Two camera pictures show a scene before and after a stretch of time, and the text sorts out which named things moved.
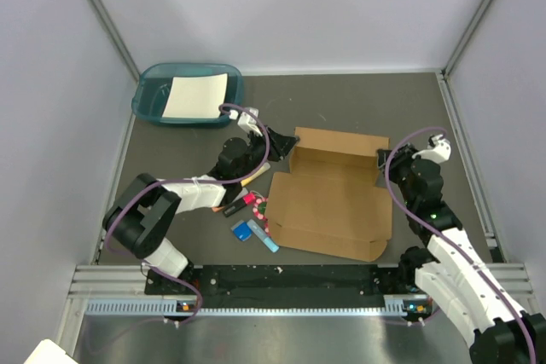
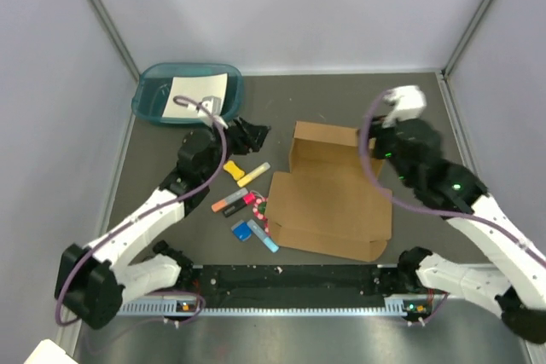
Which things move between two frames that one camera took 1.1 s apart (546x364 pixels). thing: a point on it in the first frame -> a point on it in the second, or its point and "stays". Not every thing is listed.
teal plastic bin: [153, 86] stays
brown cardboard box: [328, 202] stays
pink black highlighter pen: [248, 199] stays
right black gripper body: [399, 164] -> [383, 136]
